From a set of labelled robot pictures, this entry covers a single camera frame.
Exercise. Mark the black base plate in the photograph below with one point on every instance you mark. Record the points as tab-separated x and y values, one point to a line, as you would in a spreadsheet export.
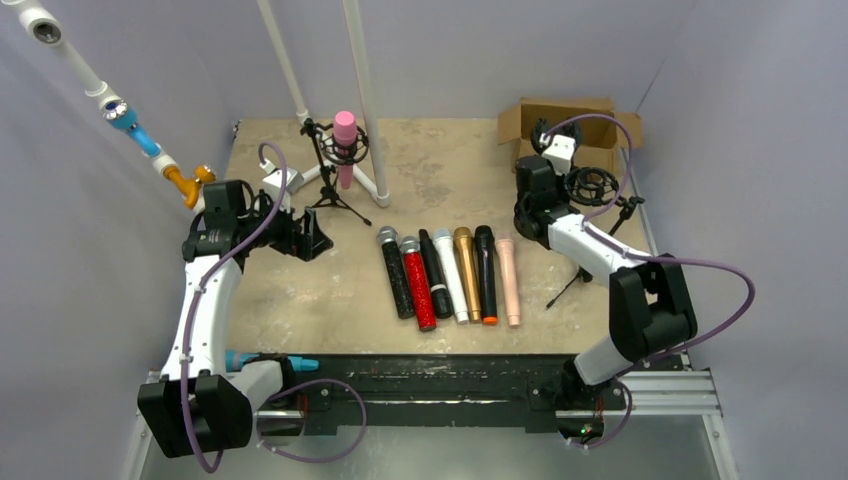
539	393

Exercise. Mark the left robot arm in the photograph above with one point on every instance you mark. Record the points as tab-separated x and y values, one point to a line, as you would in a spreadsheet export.
197	407

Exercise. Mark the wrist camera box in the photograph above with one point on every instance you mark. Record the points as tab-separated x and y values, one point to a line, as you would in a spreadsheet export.
559	150
290	179

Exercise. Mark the cardboard box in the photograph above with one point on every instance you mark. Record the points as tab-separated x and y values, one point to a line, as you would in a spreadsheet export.
599	141

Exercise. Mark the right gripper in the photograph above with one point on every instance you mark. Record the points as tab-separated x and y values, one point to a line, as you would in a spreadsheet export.
548	134

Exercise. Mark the peach pink microphone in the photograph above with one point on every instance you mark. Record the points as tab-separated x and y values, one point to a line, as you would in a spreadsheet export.
505	248

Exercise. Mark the black glitter microphone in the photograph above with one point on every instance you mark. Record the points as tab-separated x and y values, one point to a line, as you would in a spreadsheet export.
388	240

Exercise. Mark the white PVC pipe frame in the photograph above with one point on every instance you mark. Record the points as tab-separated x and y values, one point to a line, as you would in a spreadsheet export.
322	64

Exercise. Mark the round base mic stand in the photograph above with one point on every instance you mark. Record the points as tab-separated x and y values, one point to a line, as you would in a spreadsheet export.
540	128

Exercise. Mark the tripod mic stand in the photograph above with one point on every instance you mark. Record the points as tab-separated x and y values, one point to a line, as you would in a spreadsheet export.
582	222
327	164

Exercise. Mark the gold microphone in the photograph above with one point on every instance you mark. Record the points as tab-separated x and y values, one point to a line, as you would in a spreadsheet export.
463	241

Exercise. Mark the white microphone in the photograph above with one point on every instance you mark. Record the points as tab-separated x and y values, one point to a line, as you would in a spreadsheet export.
444	245

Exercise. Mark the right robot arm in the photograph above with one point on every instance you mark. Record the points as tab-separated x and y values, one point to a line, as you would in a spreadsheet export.
650	309

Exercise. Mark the black orange-tipped microphone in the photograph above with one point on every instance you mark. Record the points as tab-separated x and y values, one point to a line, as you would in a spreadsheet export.
485	253

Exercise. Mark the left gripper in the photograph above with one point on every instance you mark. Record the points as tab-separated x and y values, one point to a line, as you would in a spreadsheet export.
303	234

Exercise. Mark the red glitter microphone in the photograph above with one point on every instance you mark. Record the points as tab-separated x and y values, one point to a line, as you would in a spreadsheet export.
417	279

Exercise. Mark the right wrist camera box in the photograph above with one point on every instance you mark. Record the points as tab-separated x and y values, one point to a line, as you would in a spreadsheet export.
559	150

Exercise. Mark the overhead pipe with fittings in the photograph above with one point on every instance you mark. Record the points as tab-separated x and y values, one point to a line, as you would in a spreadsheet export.
43	27

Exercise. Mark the aluminium rail frame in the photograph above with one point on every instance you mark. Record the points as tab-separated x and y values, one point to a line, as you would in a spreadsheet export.
657	385

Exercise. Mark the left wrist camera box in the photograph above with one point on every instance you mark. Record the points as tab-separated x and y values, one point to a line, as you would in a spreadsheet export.
290	179

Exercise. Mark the plain black microphone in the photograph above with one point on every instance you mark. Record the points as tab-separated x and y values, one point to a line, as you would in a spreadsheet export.
439	293

